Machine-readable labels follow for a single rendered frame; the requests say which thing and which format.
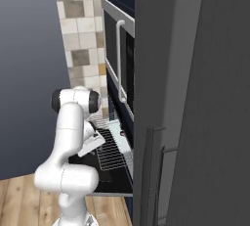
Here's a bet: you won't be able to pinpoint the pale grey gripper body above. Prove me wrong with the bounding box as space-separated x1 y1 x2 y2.
77 134 106 158

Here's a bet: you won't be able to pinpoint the black and silver microwave oven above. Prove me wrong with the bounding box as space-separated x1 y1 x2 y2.
101 0 136 122

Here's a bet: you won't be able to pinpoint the dark grey fridge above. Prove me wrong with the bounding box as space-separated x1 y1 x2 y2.
132 0 250 226

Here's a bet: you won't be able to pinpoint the dark grey fridge handle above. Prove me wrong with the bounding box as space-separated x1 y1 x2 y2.
145 126 167 226
154 146 179 226

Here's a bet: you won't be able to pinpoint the silver microwave handle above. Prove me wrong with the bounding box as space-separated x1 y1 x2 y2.
115 19 128 104

